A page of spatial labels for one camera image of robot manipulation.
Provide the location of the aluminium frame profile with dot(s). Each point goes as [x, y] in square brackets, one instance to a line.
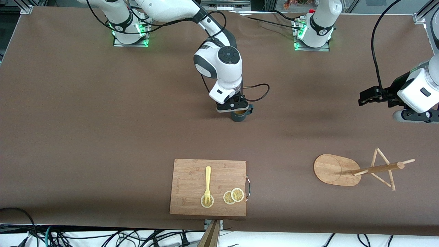
[423, 15]
[26, 8]

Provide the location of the wooden mug rack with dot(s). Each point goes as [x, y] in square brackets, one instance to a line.
[336, 169]

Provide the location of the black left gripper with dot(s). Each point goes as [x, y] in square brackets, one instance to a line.
[390, 92]

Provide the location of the yellow lemon slice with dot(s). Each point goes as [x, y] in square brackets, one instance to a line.
[207, 203]
[237, 195]
[227, 198]

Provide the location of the metal bracket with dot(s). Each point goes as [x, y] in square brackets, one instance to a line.
[221, 223]

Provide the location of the yellow plastic fork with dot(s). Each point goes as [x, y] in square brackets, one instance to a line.
[208, 178]

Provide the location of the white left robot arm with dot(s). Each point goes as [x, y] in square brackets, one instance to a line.
[320, 27]

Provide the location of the brown wooden beam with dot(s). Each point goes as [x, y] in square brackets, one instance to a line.
[210, 236]

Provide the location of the wooden cutting board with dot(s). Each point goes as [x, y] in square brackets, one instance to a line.
[192, 185]

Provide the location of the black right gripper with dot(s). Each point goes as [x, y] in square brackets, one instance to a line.
[239, 101]

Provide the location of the white power strip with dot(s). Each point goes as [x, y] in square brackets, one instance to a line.
[224, 4]

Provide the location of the teal mug yellow inside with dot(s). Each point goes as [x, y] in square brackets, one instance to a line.
[239, 117]

